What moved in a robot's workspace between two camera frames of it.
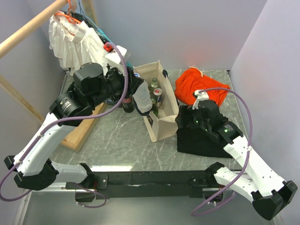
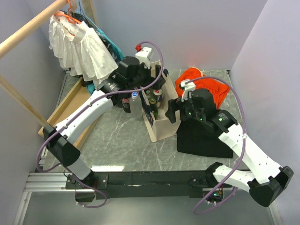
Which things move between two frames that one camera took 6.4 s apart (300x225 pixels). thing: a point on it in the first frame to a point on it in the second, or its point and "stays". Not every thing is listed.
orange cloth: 191,80 stays
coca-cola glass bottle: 128,104 stays
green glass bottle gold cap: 155,108 stays
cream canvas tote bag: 166,125 stays
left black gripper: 133,81 to 147,71
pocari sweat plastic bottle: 143,99 to 135,107
